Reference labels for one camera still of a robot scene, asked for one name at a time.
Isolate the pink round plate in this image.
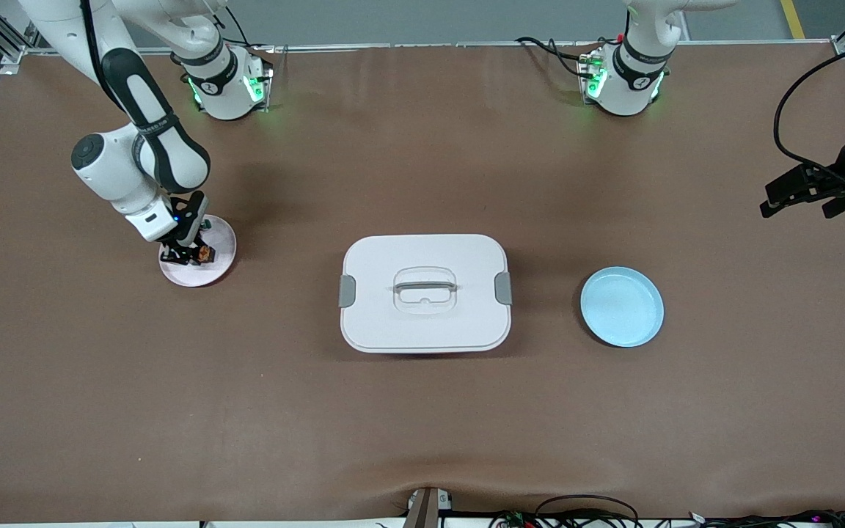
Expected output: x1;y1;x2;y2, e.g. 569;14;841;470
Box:
158;213;237;287

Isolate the light blue round plate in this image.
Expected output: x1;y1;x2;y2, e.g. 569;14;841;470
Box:
580;266;665;348

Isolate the white lidded storage box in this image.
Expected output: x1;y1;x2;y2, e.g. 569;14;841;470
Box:
339;234;513;354

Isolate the brown table cover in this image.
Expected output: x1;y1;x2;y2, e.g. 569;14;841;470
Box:
0;40;845;525

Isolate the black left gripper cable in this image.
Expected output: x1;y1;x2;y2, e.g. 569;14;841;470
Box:
773;33;845;193

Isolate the black arm base cable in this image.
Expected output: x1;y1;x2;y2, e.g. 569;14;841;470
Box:
514;35;603;80
202;0;277;54

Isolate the aluminium frame rail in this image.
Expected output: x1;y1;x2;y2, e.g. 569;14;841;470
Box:
23;40;838;56

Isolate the black cable bundle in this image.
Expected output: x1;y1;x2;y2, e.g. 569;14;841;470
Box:
489;495;643;528
687;510;845;528

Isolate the metal camera bracket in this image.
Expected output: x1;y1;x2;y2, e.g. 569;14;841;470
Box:
404;487;454;528

